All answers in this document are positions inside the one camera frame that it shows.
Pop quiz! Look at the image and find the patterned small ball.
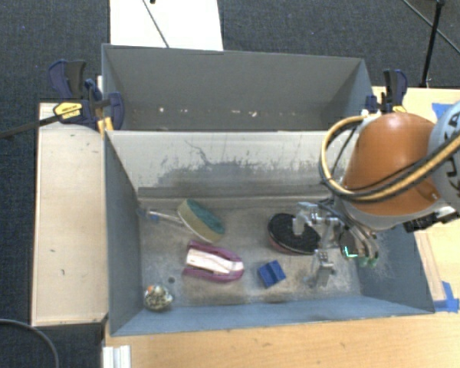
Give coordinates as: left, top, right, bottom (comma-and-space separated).
143, 284, 175, 313

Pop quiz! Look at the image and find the purple and white stapler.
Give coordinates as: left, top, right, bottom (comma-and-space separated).
181, 239, 246, 284

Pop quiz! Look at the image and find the pale wood board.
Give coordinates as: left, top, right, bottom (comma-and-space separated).
30, 101, 109, 327

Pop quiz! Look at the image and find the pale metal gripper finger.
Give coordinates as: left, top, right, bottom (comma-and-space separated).
304, 249, 337, 289
293, 201, 324, 242

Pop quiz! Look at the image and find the black cylinder on white bracket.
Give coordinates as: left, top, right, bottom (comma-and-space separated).
402, 206, 460, 234

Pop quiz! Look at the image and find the blue block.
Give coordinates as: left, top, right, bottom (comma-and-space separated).
257, 259, 287, 289

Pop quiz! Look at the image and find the clear plastic handle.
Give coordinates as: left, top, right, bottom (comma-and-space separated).
136, 206, 186, 227

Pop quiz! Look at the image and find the yellow and green sponge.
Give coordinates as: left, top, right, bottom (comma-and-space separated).
176, 198, 227, 244

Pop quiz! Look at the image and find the black and red round disc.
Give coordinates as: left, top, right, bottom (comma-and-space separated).
267, 212, 324, 257

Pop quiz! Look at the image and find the grey metal bin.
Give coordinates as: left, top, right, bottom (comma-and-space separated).
100, 43, 436, 338

